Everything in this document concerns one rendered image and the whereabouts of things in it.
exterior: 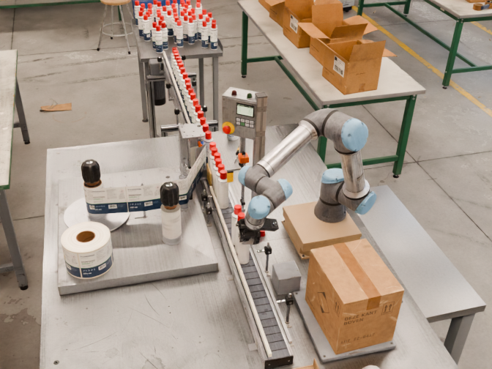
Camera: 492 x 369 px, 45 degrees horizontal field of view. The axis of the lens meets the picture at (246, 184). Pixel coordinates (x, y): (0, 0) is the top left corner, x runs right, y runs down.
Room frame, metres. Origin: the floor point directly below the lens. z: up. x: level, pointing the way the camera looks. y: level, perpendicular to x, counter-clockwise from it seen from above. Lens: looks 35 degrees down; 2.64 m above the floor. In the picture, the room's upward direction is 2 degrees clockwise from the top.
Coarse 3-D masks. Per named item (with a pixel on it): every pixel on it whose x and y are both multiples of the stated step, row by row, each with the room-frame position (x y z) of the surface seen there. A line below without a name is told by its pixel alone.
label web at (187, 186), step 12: (192, 156) 2.58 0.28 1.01; (204, 156) 2.59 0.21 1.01; (192, 168) 2.40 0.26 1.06; (180, 180) 2.29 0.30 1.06; (192, 180) 2.39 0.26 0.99; (144, 192) 2.23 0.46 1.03; (156, 192) 2.25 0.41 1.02; (180, 192) 2.29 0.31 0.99; (192, 192) 2.39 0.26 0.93; (144, 204) 2.23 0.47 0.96; (156, 204) 2.25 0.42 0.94; (180, 204) 2.29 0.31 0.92
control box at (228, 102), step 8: (232, 88) 2.42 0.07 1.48; (224, 96) 2.34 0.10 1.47; (232, 96) 2.34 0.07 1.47; (240, 96) 2.34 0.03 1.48; (224, 104) 2.33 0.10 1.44; (232, 104) 2.32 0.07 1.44; (248, 104) 2.30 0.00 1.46; (256, 104) 2.28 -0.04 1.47; (224, 112) 2.33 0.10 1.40; (232, 112) 2.32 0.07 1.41; (256, 112) 2.28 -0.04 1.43; (224, 120) 2.33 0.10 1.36; (232, 120) 2.32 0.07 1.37; (232, 128) 2.32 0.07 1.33; (240, 128) 2.31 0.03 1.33; (248, 128) 2.29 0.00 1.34; (240, 136) 2.31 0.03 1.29; (248, 136) 2.29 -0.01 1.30
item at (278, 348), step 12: (228, 204) 2.35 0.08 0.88; (228, 216) 2.26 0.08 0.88; (228, 228) 2.17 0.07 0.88; (240, 264) 1.92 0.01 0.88; (252, 264) 1.93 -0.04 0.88; (252, 276) 1.85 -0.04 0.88; (252, 288) 1.78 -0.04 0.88; (264, 300) 1.72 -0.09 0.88; (252, 312) 1.65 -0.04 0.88; (264, 312) 1.65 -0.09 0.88; (264, 324) 1.59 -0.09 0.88; (276, 324) 1.59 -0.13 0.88; (276, 336) 1.53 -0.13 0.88; (264, 348) 1.47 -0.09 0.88; (276, 348) 1.47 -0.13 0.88
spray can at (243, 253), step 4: (240, 244) 1.93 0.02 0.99; (240, 248) 1.93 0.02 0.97; (244, 248) 1.92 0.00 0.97; (248, 248) 1.93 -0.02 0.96; (240, 252) 1.93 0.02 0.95; (244, 252) 1.92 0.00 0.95; (248, 252) 1.93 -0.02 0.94; (240, 256) 1.93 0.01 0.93; (244, 256) 1.92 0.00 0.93; (248, 256) 1.94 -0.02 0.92; (240, 260) 1.93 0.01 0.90; (244, 260) 1.92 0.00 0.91; (248, 260) 1.94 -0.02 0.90; (244, 264) 1.92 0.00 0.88
